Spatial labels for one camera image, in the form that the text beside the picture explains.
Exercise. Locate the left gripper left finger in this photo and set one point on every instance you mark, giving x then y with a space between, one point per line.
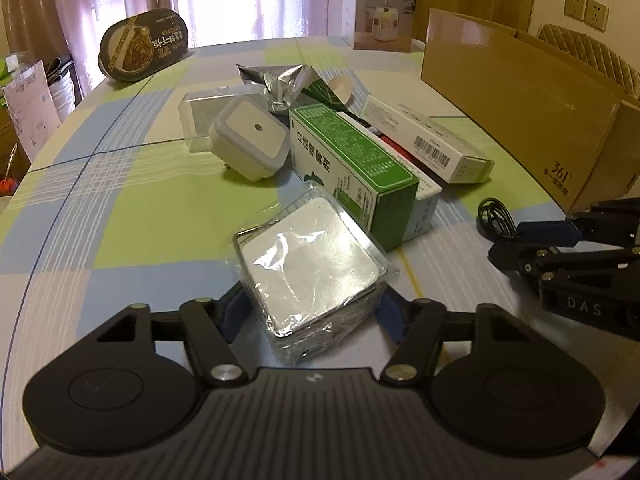
210 326

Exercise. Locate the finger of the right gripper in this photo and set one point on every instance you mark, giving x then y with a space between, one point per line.
614 222
532 261

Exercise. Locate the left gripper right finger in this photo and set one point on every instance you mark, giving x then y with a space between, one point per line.
414 326

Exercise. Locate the foil trays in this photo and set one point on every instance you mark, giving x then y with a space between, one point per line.
312 272

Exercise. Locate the long white barcode box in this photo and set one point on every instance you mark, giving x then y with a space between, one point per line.
452 158

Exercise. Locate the silver green foil pouch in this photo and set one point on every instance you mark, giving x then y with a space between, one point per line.
290 86

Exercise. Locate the brown cardboard box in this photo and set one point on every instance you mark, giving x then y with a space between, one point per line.
575 131

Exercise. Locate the checked tablecloth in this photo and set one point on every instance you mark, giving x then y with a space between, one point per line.
117 210

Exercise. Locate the quilted beige chair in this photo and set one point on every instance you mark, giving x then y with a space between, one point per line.
594 53

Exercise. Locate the red packet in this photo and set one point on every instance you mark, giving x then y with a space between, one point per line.
400 150

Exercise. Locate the white square night light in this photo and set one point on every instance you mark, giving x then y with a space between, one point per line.
248 138

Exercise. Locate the clear plastic box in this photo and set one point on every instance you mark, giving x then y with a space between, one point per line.
199 109

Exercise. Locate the white printed paper bag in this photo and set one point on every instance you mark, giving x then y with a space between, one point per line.
31 108

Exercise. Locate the black oval food container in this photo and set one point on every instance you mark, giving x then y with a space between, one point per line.
142 45

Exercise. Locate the white humidifier box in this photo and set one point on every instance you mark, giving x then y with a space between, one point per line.
382 25

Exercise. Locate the right wall socket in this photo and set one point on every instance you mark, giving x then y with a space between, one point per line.
596 15

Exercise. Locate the wall socket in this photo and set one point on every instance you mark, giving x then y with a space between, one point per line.
596 15
575 9

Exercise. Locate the left wall socket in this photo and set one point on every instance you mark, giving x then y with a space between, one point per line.
575 9

